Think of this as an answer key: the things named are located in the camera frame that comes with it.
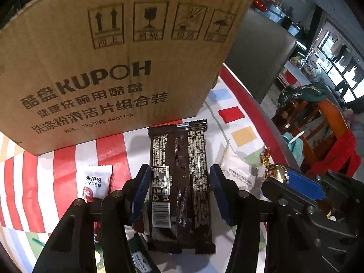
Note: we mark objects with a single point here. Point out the red cloth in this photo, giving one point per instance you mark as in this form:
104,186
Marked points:
341,150

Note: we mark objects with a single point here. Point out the dark green snack packet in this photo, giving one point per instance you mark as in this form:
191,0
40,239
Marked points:
140,258

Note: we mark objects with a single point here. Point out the grey chair back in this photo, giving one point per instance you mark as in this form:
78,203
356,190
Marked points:
256,57

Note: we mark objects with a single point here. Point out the dark green cloth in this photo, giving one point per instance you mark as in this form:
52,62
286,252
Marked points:
310,92

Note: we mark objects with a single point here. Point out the brown cardboard box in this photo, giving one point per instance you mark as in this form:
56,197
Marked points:
113,62

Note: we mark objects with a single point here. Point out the dark brown snack bar packet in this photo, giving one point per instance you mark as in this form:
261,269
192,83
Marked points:
182,162

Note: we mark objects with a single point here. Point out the plain white snack packet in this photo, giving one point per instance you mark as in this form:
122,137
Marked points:
236,167

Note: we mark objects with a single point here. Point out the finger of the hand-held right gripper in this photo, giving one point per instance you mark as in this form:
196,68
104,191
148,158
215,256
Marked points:
304,186
271,189

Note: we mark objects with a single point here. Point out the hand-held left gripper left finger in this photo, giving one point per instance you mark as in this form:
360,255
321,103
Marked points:
140,193

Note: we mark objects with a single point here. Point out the red gold foil candy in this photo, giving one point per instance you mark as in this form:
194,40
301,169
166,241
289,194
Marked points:
266,155

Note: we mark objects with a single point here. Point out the teal cloth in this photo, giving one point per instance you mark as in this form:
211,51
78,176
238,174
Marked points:
295,148

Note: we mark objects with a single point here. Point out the striped colourful tablecloth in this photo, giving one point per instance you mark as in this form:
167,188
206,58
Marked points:
244,113

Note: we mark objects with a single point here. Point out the wooden chair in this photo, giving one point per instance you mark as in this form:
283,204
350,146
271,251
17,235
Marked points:
332,119

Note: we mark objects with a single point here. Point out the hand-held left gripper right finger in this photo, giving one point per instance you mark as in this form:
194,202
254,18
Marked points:
219,193

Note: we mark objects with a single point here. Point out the balcony window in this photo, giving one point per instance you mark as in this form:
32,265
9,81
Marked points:
341,62

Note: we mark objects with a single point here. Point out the white red snack packet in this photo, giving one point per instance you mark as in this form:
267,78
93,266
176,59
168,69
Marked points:
95,179

